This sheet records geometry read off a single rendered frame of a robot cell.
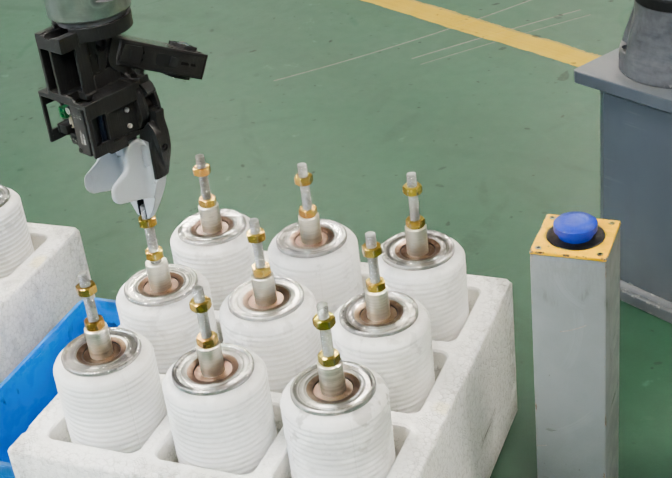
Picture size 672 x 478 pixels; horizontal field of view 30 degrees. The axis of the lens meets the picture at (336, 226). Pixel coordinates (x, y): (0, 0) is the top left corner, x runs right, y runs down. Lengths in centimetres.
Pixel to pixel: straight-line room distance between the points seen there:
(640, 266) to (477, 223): 31
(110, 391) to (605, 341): 46
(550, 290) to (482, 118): 100
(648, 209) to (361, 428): 61
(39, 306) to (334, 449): 55
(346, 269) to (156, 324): 21
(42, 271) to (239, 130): 75
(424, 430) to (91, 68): 44
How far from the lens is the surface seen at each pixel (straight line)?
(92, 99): 117
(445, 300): 127
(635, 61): 151
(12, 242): 153
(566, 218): 117
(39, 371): 149
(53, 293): 155
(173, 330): 126
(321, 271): 129
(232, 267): 135
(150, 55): 118
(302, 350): 123
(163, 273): 127
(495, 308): 132
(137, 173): 120
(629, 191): 158
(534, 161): 199
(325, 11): 269
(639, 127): 153
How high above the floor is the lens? 91
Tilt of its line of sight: 30 degrees down
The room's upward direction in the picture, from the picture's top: 7 degrees counter-clockwise
